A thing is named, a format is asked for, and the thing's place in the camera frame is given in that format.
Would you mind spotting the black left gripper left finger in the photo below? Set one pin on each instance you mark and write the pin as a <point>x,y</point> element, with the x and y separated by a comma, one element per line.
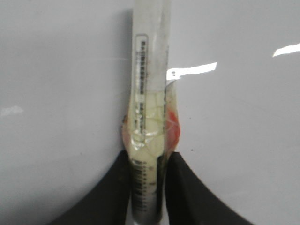
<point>107,202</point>

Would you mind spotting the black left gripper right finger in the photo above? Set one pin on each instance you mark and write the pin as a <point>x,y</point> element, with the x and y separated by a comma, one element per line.
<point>190,202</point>

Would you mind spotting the white whiteboard with metal frame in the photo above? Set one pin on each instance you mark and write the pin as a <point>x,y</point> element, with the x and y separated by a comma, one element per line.
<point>65,69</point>

